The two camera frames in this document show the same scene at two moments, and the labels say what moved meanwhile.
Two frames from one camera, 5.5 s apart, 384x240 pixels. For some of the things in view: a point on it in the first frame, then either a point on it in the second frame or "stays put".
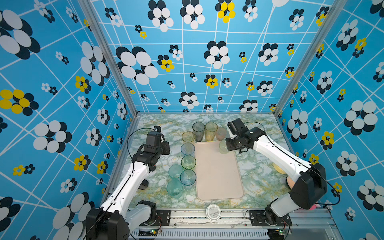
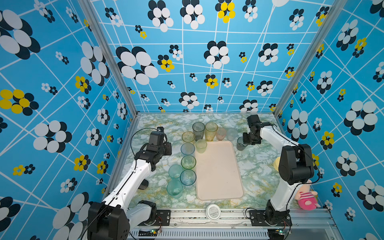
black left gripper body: [163, 150] stays put
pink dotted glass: [220, 134] stays put
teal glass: [175, 171] stays put
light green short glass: [223, 147] -> [201, 145]
